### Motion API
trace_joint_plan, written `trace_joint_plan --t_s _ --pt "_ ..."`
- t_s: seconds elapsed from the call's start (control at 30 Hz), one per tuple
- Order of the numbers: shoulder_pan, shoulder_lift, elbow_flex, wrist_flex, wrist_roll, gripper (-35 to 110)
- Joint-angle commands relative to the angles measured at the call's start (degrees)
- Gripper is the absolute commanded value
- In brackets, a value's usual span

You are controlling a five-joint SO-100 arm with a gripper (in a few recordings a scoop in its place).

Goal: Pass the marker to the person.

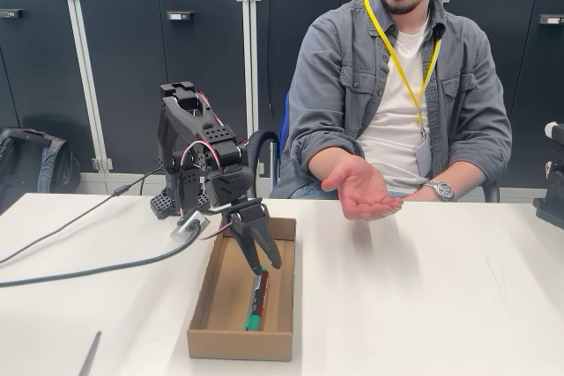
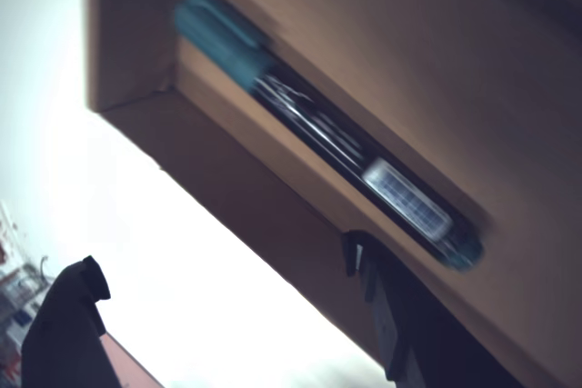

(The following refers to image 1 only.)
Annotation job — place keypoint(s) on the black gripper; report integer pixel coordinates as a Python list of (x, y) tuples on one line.
[(249, 217)]

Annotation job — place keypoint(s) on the green black marker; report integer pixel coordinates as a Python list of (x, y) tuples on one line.
[(257, 297)]

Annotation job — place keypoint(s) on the man's left forearm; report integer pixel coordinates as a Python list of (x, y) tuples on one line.
[(480, 173)]

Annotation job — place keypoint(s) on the grey black backpack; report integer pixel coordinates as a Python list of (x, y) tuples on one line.
[(39, 164)]

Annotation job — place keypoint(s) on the man's right hand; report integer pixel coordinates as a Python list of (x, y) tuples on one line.
[(363, 191)]

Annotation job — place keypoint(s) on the silver wristwatch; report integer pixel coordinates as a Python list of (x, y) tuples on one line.
[(443, 191)]

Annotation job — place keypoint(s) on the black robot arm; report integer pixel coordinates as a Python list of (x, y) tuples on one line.
[(194, 129)]

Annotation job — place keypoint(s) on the man's right forearm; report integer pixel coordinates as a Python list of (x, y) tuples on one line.
[(317, 156)]

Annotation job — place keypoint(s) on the brown cardboard box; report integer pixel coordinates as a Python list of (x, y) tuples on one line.
[(229, 288)]

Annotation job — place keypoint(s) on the dark grey metal cabinet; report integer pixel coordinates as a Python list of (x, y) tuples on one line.
[(529, 85), (282, 41), (123, 63), (35, 63)]

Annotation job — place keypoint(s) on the silver webcam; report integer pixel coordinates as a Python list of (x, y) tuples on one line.
[(187, 226)]

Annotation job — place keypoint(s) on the man's left hand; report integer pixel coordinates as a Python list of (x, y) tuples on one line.
[(420, 194)]

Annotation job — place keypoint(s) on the idle black robot arm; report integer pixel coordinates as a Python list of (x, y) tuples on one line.
[(553, 164)]

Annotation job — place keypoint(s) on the man in grey shirt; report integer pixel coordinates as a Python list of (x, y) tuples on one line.
[(396, 107)]

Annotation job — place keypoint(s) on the white name badge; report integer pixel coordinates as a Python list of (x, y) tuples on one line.
[(423, 158)]

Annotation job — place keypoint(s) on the blue black office chair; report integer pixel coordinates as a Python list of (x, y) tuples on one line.
[(282, 120)]

